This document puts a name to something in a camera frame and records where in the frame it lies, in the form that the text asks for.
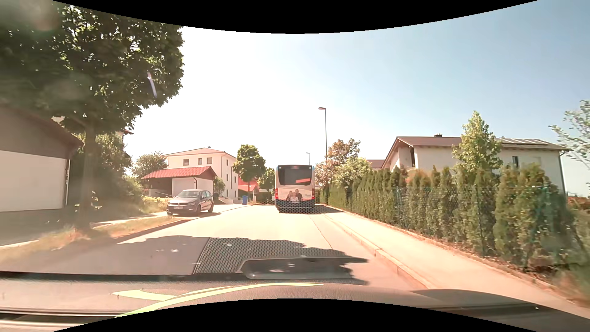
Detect white bus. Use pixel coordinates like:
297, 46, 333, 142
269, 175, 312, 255
275, 164, 316, 214

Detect reddish leaved tree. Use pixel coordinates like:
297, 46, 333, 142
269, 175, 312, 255
314, 138, 361, 187

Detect round green tree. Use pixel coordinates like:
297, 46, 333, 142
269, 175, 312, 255
232, 144, 267, 202

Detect grey asphalt road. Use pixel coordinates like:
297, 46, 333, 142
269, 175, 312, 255
0, 203, 418, 291

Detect grey parked car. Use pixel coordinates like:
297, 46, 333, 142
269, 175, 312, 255
166, 189, 215, 217

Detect red roofed garage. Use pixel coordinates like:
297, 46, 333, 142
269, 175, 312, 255
140, 166, 218, 198

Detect car's own bonnet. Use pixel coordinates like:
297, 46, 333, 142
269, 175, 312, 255
0, 275, 590, 332

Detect white house brown roof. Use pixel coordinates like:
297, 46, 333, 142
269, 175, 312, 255
381, 134, 572, 194

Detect tall green hedge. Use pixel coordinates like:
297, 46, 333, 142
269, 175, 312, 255
319, 164, 590, 277

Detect narrow paved pavement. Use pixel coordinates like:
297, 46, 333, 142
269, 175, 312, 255
0, 210, 169, 247

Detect green bushes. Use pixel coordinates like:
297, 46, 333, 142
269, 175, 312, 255
69, 133, 169, 217

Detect slender green tree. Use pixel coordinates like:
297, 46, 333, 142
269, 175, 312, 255
452, 110, 504, 173

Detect grass verge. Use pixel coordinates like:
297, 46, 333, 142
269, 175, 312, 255
0, 215, 194, 263

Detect large green tree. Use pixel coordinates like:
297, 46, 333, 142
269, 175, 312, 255
0, 0, 185, 229

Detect garage with white door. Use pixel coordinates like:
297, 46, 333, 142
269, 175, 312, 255
0, 102, 85, 214

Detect tall lamp post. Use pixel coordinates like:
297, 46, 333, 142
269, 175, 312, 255
317, 106, 329, 205

